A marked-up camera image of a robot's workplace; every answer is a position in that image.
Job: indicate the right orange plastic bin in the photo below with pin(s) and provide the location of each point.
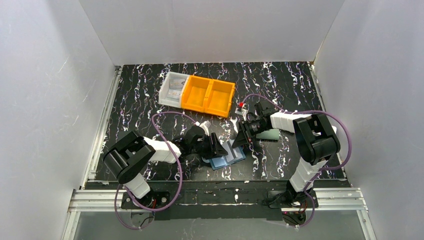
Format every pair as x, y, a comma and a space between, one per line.
219, 98

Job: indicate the left orange plastic bin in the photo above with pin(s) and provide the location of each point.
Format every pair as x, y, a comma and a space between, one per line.
195, 93

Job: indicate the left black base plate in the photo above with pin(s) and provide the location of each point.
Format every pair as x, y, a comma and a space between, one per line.
153, 199

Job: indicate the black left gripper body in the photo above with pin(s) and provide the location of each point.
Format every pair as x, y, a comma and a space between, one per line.
211, 145

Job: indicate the orange plastic bin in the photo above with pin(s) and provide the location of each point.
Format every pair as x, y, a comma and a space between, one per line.
195, 93
219, 98

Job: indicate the white plastic bin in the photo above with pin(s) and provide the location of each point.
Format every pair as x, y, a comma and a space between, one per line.
162, 100

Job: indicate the black flat box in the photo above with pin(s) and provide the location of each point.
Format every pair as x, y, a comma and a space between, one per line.
128, 142

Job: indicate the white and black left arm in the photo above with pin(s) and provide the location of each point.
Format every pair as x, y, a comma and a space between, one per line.
127, 157

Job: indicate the silver wrench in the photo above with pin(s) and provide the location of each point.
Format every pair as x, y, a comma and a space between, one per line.
234, 122

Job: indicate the credit card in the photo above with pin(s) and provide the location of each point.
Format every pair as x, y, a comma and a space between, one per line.
177, 83
174, 95

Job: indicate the blue card holder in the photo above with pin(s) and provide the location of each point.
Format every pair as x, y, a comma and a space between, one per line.
234, 155

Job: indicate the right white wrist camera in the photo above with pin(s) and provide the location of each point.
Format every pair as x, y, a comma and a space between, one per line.
241, 110

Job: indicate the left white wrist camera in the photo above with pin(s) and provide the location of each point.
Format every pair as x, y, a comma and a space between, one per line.
205, 126

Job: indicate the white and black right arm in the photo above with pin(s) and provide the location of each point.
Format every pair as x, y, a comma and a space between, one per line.
316, 141

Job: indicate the green card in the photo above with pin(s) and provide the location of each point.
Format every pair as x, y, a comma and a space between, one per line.
272, 135

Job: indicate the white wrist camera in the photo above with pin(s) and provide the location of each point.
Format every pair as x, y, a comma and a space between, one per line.
205, 126
241, 110

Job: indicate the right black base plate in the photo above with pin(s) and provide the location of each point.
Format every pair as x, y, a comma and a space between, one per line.
277, 199

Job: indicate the aluminium front rail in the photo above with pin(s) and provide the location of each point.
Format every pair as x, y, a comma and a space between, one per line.
328, 199

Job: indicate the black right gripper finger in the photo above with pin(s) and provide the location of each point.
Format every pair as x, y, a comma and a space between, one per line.
238, 139
247, 138

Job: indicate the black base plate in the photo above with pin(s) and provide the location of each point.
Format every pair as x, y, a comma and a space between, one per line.
153, 199
277, 199

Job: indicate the aluminium rail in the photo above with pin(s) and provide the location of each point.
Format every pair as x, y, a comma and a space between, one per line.
90, 171
328, 199

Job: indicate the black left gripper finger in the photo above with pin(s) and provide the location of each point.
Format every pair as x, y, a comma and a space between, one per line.
219, 149
213, 145

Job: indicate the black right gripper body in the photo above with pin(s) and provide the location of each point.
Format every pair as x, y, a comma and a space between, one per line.
247, 128

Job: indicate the aluminium left rail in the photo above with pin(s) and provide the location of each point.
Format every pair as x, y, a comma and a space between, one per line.
90, 171

